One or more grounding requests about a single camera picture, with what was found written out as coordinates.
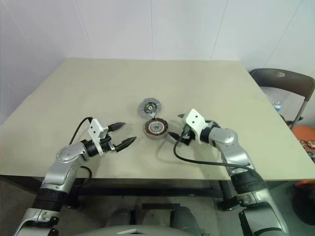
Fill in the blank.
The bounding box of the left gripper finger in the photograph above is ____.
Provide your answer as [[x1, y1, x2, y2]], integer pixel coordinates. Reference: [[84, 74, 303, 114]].
[[115, 136, 137, 151], [108, 121, 126, 132]]

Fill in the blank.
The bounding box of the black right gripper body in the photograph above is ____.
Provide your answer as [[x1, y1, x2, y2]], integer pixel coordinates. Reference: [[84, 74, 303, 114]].
[[180, 123, 198, 146]]

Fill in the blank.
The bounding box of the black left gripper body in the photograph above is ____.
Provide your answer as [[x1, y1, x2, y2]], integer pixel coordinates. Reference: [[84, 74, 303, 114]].
[[100, 133, 122, 153]]

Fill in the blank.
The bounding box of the grey motor stator housing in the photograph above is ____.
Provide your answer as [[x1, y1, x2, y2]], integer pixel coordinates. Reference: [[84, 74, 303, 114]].
[[143, 118, 169, 140]]

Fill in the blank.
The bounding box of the silver round motor rotor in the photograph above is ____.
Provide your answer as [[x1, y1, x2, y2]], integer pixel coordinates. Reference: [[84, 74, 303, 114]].
[[138, 97, 161, 118]]

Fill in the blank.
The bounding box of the black table leg clamp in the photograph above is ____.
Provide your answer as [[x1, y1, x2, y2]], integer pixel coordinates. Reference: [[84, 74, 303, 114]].
[[217, 180, 237, 211]]

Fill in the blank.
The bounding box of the dark rounded robot leg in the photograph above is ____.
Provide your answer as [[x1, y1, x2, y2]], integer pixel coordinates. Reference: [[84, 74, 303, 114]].
[[169, 206, 198, 236]]

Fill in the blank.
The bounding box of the grey robot torso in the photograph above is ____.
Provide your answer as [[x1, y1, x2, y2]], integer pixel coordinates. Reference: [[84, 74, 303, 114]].
[[94, 216, 197, 236]]

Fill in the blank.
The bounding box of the dark brown folding chair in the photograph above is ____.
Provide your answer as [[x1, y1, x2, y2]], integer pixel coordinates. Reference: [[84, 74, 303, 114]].
[[249, 68, 315, 131]]

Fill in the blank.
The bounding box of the orange stool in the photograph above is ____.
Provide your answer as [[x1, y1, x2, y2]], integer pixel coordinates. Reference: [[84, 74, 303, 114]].
[[290, 124, 315, 188]]

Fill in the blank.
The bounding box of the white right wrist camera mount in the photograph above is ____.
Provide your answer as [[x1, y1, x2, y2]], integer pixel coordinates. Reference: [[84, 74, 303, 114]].
[[185, 108, 210, 144]]

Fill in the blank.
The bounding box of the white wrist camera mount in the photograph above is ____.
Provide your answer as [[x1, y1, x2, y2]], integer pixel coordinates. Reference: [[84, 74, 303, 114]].
[[185, 108, 210, 144], [88, 118, 109, 157]]

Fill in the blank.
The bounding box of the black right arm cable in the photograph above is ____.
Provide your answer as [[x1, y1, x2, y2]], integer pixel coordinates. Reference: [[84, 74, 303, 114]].
[[173, 127, 255, 172]]

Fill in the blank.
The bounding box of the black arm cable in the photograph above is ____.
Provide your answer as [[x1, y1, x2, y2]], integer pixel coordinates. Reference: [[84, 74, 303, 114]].
[[68, 117, 94, 146], [173, 127, 255, 172]]

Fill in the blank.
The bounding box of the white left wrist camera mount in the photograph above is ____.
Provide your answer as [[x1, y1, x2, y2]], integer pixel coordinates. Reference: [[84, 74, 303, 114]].
[[88, 118, 109, 157]]

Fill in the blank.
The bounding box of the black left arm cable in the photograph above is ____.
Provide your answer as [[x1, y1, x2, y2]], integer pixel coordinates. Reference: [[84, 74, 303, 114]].
[[68, 117, 94, 146]]

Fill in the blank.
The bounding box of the black table frame bar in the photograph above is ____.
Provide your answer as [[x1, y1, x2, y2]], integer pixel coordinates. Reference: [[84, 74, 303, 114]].
[[78, 187, 222, 198]]

